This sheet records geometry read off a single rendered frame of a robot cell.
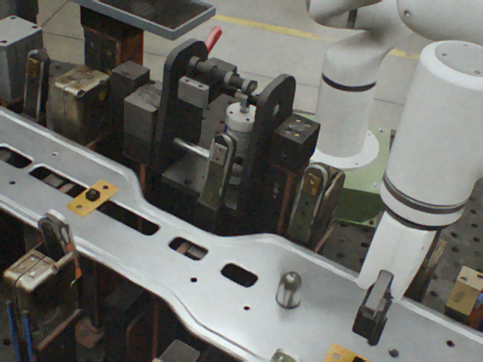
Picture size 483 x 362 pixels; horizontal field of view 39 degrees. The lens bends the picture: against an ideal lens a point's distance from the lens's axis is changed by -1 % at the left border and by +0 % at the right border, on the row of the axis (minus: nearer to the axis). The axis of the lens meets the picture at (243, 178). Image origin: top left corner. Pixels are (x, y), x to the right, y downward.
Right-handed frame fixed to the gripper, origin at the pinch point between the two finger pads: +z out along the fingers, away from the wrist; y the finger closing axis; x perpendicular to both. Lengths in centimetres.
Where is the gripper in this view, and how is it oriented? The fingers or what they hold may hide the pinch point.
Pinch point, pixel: (382, 304)
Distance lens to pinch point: 79.7
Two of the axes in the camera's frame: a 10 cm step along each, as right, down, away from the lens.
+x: 8.6, 3.9, -3.3
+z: -1.1, 7.8, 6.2
